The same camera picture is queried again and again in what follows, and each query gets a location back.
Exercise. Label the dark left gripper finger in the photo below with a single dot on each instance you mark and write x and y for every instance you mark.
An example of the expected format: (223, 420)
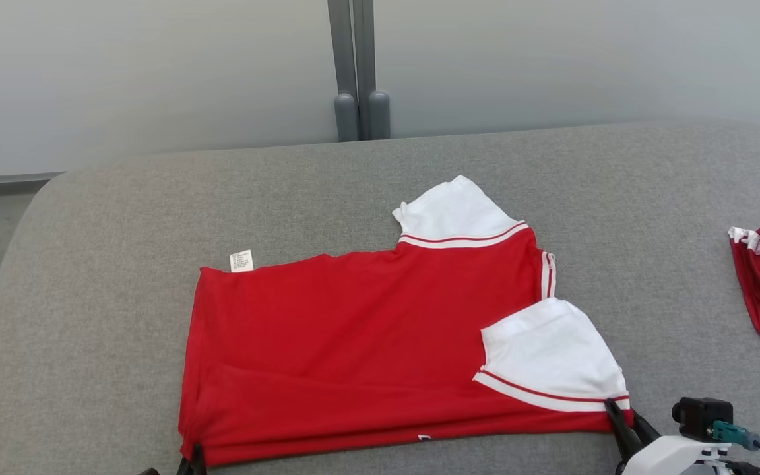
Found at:
(198, 462)
(183, 467)

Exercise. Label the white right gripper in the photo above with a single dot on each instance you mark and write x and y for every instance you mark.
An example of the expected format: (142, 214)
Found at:
(670, 458)

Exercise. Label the red white shirt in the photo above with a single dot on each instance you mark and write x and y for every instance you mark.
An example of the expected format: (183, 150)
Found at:
(353, 343)

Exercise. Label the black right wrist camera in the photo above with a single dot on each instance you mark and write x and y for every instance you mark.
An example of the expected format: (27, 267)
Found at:
(700, 415)

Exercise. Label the grey wall rail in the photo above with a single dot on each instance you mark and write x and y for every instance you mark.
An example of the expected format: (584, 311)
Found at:
(4, 179)

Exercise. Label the grey partition post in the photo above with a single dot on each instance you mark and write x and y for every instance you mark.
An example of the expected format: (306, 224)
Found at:
(343, 53)
(370, 53)

